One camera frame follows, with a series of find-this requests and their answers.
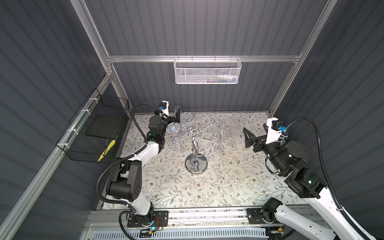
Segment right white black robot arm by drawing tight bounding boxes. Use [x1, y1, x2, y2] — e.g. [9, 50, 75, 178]
[243, 117, 375, 240]

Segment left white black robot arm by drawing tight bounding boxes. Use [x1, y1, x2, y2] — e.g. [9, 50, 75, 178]
[96, 101, 180, 226]

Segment chrome wine glass rack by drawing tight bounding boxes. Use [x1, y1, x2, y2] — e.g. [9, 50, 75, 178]
[178, 118, 220, 175]

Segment floral table mat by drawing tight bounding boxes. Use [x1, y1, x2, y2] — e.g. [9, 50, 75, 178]
[141, 113, 304, 208]

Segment items in white basket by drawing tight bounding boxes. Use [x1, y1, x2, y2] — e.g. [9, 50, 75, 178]
[198, 75, 238, 84]

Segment black pad in basket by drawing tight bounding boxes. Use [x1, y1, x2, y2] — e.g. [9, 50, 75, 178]
[86, 114, 120, 139]

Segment yellow black striped tool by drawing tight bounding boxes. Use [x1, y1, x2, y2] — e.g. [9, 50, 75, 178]
[98, 140, 116, 163]

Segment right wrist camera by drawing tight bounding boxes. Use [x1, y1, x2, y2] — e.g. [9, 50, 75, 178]
[266, 118, 288, 144]

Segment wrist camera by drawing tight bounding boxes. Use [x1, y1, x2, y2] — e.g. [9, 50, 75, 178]
[159, 100, 170, 116]
[266, 118, 288, 144]

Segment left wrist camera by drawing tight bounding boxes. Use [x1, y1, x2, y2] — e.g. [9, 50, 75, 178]
[159, 100, 170, 116]

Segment white wire mesh basket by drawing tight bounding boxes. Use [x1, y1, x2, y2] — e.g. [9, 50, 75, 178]
[173, 57, 242, 85]

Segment black wire basket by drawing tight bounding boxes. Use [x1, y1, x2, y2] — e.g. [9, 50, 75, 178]
[57, 90, 130, 164]

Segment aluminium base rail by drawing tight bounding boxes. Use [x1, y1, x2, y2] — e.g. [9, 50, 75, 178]
[86, 205, 328, 240]

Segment left black corrugated cable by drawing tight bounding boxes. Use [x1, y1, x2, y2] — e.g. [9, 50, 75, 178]
[95, 102, 163, 240]

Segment black corrugated cable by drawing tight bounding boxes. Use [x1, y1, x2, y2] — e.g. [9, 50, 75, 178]
[284, 116, 373, 240]
[95, 102, 163, 240]

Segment right black corrugated cable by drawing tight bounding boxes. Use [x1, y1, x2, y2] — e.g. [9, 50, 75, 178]
[284, 116, 373, 240]

